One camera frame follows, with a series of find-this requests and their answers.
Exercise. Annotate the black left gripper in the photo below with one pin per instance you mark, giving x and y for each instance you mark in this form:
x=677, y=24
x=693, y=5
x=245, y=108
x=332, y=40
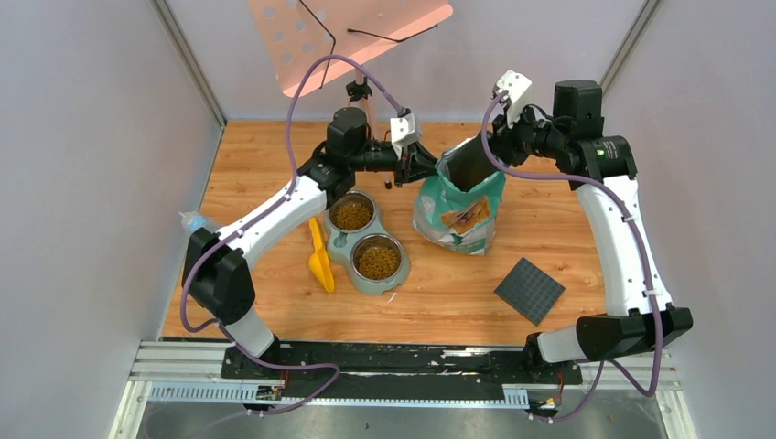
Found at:
x=405, y=164

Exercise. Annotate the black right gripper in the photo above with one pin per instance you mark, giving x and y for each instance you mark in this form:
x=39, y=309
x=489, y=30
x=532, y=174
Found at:
x=503, y=140

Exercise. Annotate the green dog food bag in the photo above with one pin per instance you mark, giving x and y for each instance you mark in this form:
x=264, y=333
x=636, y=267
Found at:
x=457, y=207

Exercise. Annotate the yellow plastic scoop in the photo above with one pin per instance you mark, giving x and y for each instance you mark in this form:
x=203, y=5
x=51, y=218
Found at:
x=318, y=262

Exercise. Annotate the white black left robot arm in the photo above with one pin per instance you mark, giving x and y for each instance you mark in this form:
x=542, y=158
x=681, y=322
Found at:
x=219, y=260

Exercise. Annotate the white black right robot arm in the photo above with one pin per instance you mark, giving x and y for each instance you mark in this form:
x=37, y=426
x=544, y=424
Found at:
x=600, y=169

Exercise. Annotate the green double pet bowl stand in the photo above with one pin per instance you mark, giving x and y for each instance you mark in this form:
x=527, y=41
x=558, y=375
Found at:
x=340, y=245

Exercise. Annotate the brown kibble in far bowl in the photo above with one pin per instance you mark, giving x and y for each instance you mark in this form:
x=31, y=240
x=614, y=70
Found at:
x=352, y=216

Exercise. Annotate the brown kibble in bowl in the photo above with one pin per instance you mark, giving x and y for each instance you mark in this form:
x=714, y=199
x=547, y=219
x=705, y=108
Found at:
x=352, y=216
x=378, y=262

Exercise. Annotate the near steel bowl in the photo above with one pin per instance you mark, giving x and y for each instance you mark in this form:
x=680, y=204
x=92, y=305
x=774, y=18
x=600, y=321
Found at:
x=371, y=240

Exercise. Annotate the brown kibble in near bowl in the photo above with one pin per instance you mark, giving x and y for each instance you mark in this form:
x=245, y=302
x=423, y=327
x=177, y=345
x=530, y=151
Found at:
x=378, y=262

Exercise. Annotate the dark grey studded plate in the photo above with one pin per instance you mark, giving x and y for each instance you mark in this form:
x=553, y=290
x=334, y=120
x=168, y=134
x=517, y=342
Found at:
x=529, y=291

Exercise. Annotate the pink music stand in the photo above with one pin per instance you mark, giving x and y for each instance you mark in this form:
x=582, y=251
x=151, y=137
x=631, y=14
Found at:
x=301, y=37

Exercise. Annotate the clear blue water bottle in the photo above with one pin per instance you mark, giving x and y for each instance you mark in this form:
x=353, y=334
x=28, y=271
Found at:
x=192, y=221

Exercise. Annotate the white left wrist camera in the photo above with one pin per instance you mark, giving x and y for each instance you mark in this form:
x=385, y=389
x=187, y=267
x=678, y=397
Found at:
x=404, y=131

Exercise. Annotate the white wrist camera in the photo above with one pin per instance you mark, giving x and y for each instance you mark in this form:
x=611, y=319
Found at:
x=404, y=131
x=511, y=91

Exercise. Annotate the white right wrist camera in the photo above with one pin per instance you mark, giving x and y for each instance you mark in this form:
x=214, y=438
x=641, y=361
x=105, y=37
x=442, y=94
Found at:
x=511, y=91

